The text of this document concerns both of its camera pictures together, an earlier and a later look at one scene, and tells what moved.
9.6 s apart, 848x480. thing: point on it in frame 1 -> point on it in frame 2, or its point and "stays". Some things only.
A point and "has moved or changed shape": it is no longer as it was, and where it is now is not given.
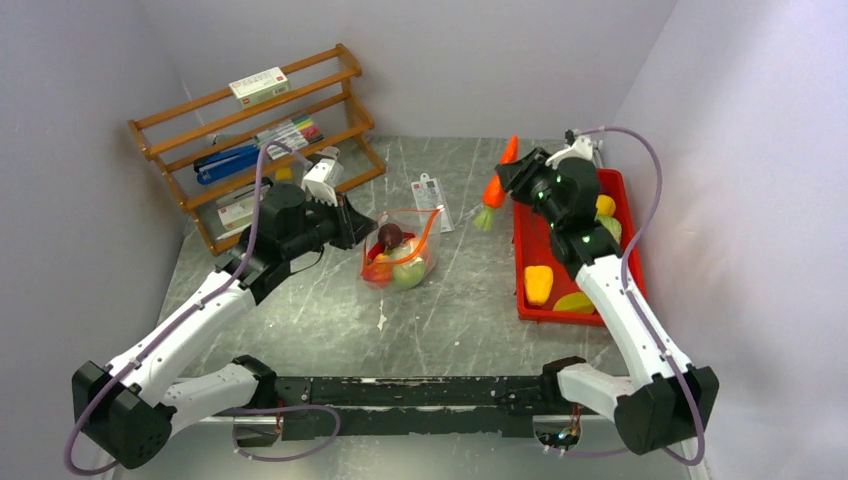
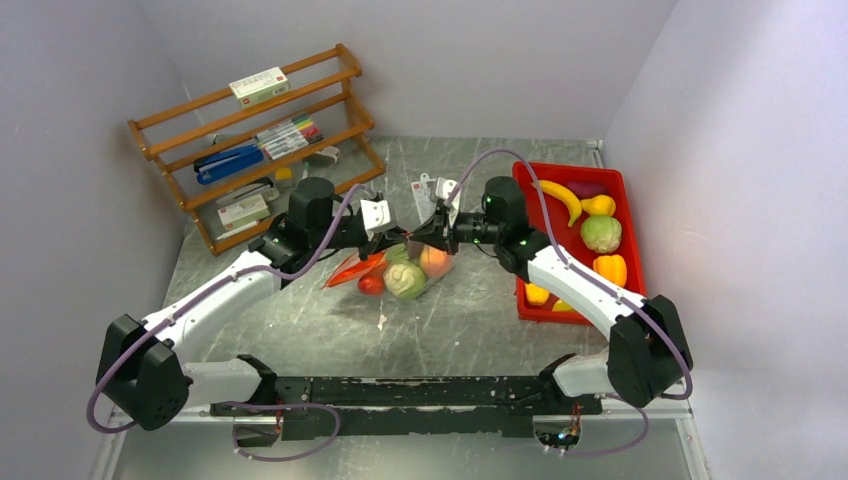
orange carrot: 493,196 has moved or changed shape
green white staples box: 239,214 stays
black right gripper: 516,176 -> 441,231
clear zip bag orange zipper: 401,249 has moved or changed shape
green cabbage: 406,275 has moved or changed shape
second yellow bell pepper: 539,281 stays
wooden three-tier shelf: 305,120 stays
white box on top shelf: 260,86 stays
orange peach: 414,243 has moved or changed shape
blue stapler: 227,163 stays
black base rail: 498,405 stays
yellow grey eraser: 283,174 stays
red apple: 377,272 -> 372,284
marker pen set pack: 296,132 stays
